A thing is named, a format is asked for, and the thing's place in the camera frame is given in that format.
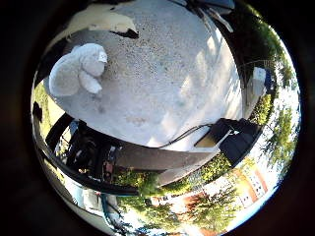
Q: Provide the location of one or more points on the white plush toy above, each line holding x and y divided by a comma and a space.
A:
70, 73

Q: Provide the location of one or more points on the white box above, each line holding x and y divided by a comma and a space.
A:
259, 80

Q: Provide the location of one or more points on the blue object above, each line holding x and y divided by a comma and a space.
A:
268, 81

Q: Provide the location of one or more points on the red brick building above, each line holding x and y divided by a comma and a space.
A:
252, 187

